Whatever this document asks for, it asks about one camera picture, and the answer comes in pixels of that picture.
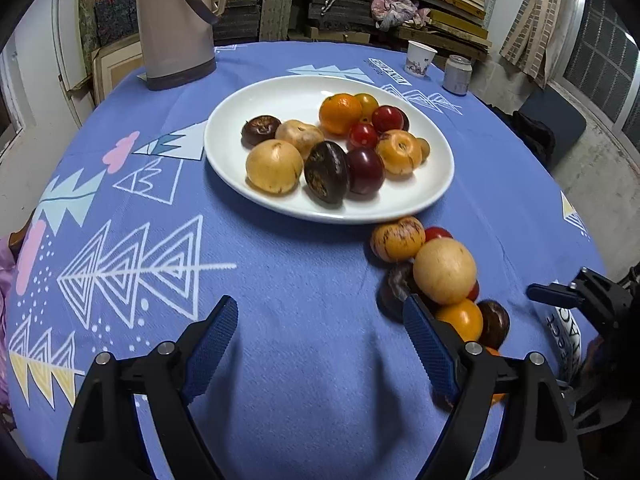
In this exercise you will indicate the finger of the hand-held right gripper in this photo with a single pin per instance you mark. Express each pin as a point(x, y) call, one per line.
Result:
point(545, 294)

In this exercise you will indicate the dark patterned panel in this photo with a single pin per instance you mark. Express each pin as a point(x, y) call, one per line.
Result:
point(115, 15)

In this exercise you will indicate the yellow orange tomato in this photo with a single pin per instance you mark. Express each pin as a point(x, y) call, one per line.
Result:
point(367, 102)

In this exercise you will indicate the pink crumpled cloth bundle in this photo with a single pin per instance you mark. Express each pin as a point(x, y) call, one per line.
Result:
point(397, 10)

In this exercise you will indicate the brick pattern sheet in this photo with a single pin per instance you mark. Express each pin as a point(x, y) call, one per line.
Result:
point(535, 25)

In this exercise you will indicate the small tan fruit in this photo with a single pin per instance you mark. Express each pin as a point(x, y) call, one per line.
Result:
point(425, 147)

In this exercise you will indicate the round tan pear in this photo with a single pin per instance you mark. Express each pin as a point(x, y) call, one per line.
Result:
point(444, 271)

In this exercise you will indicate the white door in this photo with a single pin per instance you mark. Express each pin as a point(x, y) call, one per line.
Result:
point(40, 60)

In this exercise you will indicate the dark seat cushion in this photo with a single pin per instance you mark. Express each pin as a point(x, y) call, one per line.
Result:
point(562, 115)

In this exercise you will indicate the small red tomato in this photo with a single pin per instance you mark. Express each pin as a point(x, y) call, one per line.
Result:
point(362, 135)

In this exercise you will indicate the silver drink can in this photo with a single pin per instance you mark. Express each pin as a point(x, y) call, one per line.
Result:
point(457, 77)

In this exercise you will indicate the large round yellow pear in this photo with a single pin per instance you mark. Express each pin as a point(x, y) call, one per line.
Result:
point(274, 166)

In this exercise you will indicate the lumpy tan pear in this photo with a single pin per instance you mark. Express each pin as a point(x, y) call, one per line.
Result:
point(300, 135)

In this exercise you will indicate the orange striped pepino melon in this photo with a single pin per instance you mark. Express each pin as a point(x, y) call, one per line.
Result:
point(397, 239)
point(398, 152)

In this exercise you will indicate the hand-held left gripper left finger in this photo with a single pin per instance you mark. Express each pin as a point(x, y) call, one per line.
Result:
point(215, 345)

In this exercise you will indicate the dark brown water chestnut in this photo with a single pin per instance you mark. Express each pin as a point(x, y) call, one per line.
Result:
point(494, 317)
point(260, 130)

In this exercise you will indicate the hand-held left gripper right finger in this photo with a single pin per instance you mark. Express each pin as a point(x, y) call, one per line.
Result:
point(430, 350)

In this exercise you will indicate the shelf with stacked boards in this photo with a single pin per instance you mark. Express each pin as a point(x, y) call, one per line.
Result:
point(340, 5)

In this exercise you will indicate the window with metal grille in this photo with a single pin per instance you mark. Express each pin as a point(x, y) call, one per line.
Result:
point(605, 60)

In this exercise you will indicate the white paper cup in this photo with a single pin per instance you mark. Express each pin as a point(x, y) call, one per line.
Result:
point(420, 60)

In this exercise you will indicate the dark brown wrinkled fruit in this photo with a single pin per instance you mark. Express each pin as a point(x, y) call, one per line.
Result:
point(395, 287)

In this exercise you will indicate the white oval plate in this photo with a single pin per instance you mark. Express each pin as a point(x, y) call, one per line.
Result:
point(240, 105)

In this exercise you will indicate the black clothing heap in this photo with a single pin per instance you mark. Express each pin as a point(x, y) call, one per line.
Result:
point(527, 135)

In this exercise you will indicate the wooden chair part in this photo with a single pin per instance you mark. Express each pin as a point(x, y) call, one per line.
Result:
point(22, 242)

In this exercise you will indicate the orange mandarin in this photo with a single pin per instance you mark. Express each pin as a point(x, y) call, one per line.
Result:
point(340, 112)
point(492, 351)

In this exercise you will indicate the beige thermos jug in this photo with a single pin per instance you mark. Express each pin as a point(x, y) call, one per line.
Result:
point(172, 25)

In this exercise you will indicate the beige framed board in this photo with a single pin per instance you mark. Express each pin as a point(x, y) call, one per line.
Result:
point(117, 70)

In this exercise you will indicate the blue patterned tablecloth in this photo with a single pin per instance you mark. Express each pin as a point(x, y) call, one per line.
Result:
point(300, 285)

